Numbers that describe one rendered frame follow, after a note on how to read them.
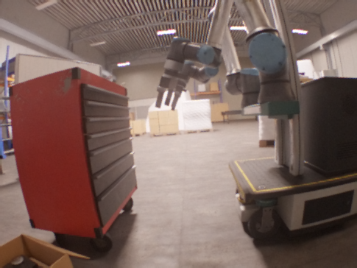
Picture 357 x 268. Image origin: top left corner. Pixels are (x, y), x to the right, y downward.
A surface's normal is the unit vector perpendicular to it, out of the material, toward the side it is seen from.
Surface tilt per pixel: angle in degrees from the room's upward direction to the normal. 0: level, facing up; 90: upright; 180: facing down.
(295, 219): 90
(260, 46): 95
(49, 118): 90
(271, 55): 95
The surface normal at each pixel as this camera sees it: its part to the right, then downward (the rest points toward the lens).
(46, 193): -0.05, 0.08
